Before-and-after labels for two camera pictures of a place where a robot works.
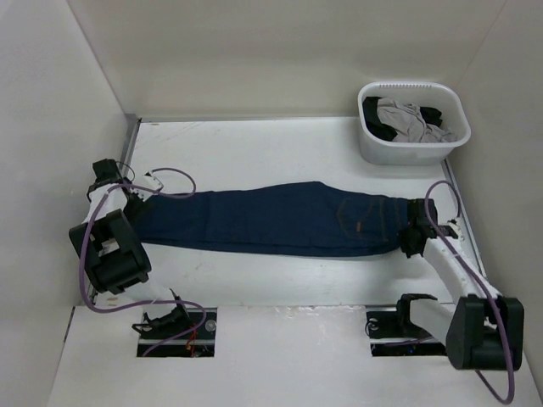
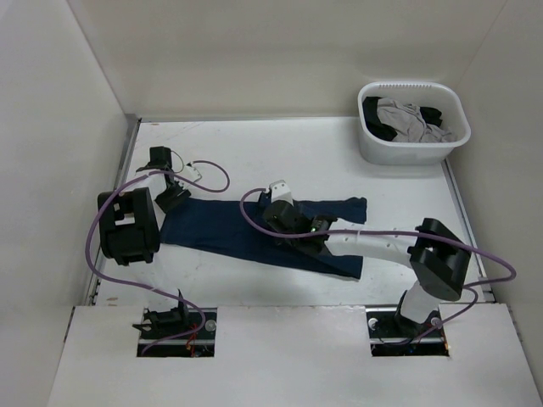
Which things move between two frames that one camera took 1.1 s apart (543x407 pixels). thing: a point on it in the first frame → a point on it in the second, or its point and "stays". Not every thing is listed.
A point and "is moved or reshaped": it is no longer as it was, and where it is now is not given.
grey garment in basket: (408, 121) stays
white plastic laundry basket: (448, 97) stays
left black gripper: (138, 197) → (165, 203)
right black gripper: (403, 234) → (283, 240)
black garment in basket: (378, 126) stays
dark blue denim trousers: (305, 219) is moved or reshaped
